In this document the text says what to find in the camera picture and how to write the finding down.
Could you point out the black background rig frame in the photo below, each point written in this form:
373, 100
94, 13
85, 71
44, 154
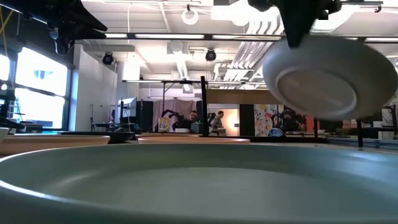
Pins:
146, 81

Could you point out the colourful poster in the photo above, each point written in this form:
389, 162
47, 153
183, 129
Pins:
264, 119

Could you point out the overhead light bar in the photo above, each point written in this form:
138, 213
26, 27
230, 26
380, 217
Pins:
171, 36

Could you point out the grey curtain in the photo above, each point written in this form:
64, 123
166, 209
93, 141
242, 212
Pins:
174, 107

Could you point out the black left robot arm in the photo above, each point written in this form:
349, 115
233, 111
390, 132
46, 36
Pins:
90, 25

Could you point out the white ceiling pipe bundle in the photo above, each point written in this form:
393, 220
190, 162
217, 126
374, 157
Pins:
255, 56

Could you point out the yellow bag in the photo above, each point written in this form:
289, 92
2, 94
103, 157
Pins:
163, 124

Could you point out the black ceiling spotlight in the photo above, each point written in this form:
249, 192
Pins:
108, 58
211, 55

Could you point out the black partition panel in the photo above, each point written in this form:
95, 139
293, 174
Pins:
246, 119

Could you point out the large bright window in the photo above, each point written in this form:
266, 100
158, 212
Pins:
40, 90

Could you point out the blue white ball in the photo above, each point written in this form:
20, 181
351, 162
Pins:
275, 132

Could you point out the person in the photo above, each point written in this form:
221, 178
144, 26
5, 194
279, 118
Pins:
217, 122
192, 119

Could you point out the wooden shelf black metal legs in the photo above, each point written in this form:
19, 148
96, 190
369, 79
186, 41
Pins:
242, 96

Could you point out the beige plate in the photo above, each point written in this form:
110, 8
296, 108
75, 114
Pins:
46, 144

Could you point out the white ceiling duct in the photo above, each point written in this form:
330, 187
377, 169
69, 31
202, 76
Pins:
182, 62

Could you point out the white bowl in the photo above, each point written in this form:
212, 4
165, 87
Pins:
326, 77

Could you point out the sage green plate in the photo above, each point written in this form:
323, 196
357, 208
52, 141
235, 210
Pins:
199, 186

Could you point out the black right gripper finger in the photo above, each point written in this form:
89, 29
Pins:
297, 29

